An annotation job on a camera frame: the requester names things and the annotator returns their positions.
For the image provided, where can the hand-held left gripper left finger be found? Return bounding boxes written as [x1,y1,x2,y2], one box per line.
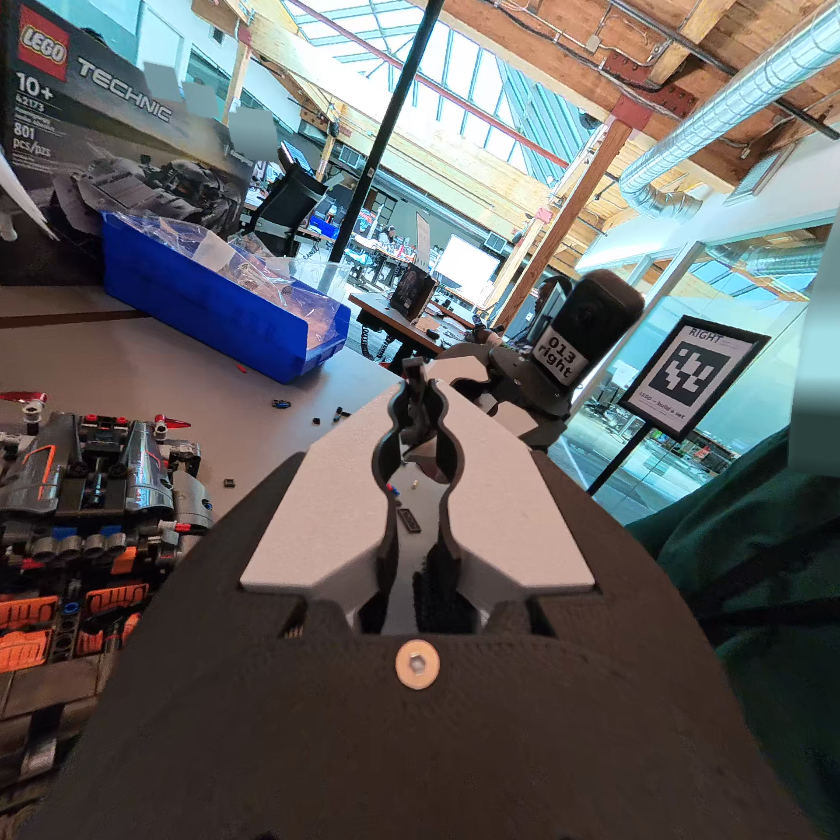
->
[239,382,411,630]

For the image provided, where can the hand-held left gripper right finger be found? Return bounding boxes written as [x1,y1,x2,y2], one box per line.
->
[427,379,597,630]

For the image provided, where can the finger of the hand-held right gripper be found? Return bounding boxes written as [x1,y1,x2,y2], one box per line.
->
[425,354,501,396]
[481,398,547,443]

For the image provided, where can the grey lego panel assembly red pins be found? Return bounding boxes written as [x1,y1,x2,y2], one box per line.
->
[400,357,442,448]

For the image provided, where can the grey black lego car model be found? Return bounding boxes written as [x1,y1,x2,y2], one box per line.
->
[0,390,214,788]

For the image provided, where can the dark printed lego set box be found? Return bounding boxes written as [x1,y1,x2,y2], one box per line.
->
[0,0,277,287]

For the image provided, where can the brown wooden desk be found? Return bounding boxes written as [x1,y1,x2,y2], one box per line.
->
[348,292,476,378]

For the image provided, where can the small dark printed box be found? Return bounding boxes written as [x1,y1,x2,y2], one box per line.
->
[389,262,438,322]

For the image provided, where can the white board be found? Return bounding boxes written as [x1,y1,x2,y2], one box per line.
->
[433,234,501,304]

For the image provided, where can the black framed sign stand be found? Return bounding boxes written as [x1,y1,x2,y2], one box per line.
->
[586,314,773,497]

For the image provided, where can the black office chair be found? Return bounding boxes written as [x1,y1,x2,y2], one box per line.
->
[251,147,329,258]

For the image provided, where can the blue plastic bin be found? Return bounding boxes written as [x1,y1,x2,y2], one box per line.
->
[101,210,353,386]

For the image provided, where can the dark metal pole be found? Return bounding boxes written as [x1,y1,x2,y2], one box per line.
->
[328,0,448,263]

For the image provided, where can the person's green shirt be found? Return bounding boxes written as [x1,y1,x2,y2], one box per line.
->
[626,425,840,840]

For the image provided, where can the crumpled clear plastic bags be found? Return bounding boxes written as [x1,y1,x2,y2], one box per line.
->
[108,211,352,329]

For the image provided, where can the black coiled cable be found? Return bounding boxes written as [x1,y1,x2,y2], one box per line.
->
[357,323,398,363]

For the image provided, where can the white wall vent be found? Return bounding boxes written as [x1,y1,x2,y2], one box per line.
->
[722,141,798,207]

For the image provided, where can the silver ventilation duct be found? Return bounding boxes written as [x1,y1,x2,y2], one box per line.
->
[619,0,840,222]

